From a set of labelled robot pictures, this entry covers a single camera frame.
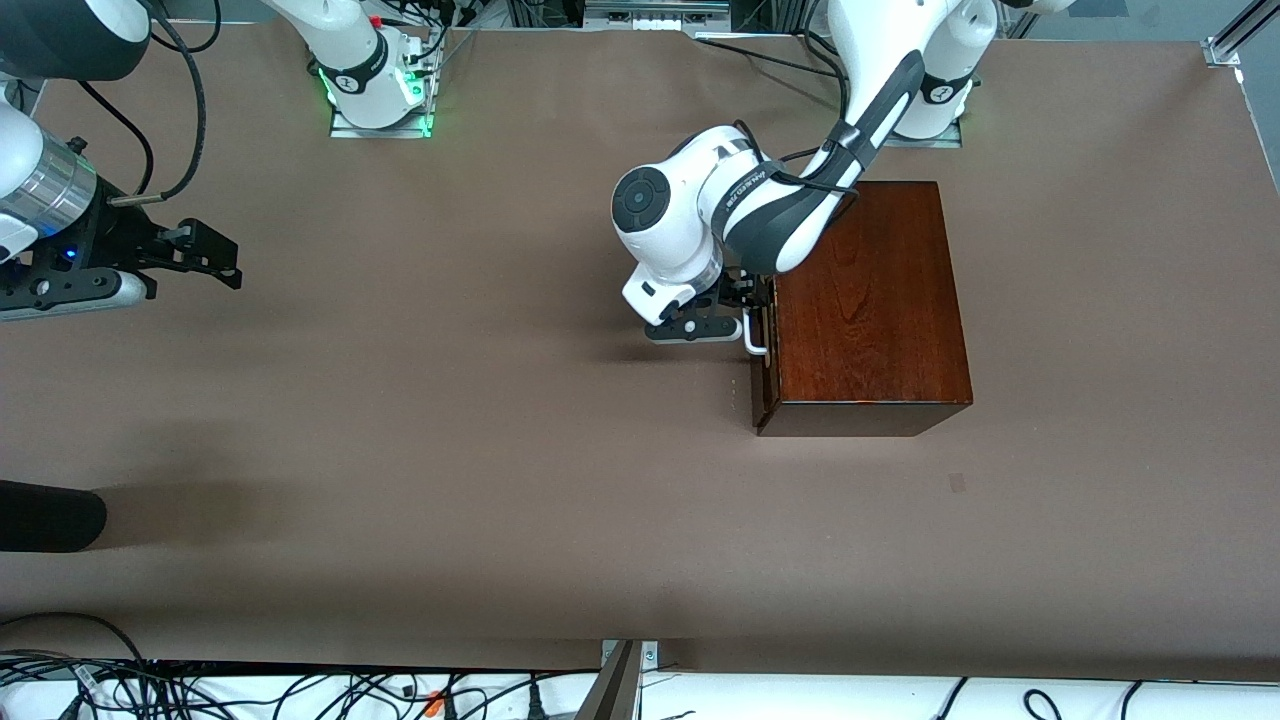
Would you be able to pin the grey metal strut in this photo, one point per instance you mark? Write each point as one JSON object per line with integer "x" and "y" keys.
{"x": 610, "y": 690}

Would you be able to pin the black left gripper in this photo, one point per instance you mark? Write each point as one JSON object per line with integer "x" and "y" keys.
{"x": 741, "y": 289}

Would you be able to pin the silver corner bracket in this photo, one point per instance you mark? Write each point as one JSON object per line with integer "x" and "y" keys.
{"x": 651, "y": 655}

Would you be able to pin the dark brown wooden cabinet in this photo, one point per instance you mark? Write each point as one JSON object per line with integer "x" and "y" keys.
{"x": 870, "y": 300}

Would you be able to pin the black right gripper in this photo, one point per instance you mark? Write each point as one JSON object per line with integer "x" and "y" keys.
{"x": 112, "y": 240}

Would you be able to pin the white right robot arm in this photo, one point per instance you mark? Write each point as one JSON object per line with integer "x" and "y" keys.
{"x": 350, "y": 45}

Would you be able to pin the aluminum profile rail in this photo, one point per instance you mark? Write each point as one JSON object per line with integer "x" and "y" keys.
{"x": 1235, "y": 35}

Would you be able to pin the silver rack device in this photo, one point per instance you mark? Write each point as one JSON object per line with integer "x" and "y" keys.
{"x": 655, "y": 8}

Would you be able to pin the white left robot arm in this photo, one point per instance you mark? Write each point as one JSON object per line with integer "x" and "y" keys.
{"x": 660, "y": 240}

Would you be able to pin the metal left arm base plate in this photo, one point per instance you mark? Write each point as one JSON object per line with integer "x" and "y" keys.
{"x": 950, "y": 141}

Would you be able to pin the black cylindrical object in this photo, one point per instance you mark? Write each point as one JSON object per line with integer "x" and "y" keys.
{"x": 50, "y": 515}

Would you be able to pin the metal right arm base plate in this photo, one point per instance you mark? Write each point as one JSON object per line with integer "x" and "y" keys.
{"x": 380, "y": 133}

